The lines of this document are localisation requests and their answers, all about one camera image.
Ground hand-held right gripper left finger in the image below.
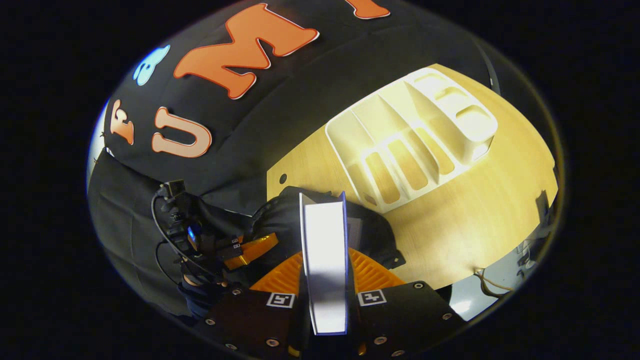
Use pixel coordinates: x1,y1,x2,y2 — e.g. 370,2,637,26
198,251,311,360

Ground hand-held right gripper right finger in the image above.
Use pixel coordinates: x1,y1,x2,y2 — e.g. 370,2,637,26
347,247,469,360

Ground black schoolbag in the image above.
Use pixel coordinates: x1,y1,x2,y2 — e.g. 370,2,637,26
250,186,407,281

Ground white bookshelf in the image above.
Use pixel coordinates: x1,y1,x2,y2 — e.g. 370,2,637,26
325,67,499,215

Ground thin grey pole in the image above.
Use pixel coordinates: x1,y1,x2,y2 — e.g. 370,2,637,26
477,39,502,96

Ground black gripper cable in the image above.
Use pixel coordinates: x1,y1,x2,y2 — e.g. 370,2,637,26
151,192,206,276

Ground tan cable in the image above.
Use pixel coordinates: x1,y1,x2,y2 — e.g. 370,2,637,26
474,269,515,300

